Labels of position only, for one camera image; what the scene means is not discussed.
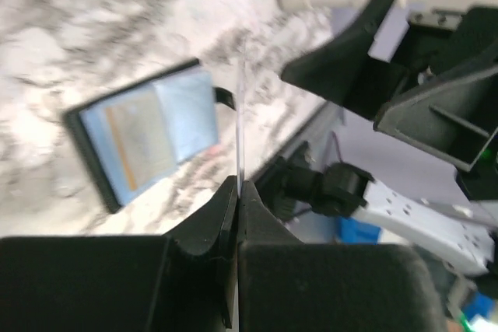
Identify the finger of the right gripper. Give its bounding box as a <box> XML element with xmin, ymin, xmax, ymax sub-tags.
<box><xmin>373</xmin><ymin>62</ymin><xmax>497</xmax><ymax>171</ymax></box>
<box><xmin>280</xmin><ymin>0</ymin><xmax>409</xmax><ymax>119</ymax></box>

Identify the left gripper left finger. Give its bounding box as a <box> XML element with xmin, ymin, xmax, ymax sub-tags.
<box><xmin>1</xmin><ymin>176</ymin><xmax>238</xmax><ymax>331</ymax></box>

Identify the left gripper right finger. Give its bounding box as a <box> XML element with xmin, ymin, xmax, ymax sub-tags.
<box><xmin>238</xmin><ymin>182</ymin><xmax>447</xmax><ymax>331</ymax></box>

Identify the white card black stripe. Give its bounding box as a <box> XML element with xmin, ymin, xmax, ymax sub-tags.
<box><xmin>235</xmin><ymin>58</ymin><xmax>246</xmax><ymax>197</ymax></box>

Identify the black leather card holder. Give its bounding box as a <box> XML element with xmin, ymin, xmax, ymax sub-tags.
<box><xmin>62</xmin><ymin>58</ymin><xmax>235</xmax><ymax>214</ymax></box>

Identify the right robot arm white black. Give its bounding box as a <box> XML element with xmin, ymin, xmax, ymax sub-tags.
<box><xmin>281</xmin><ymin>0</ymin><xmax>497</xmax><ymax>278</ymax></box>

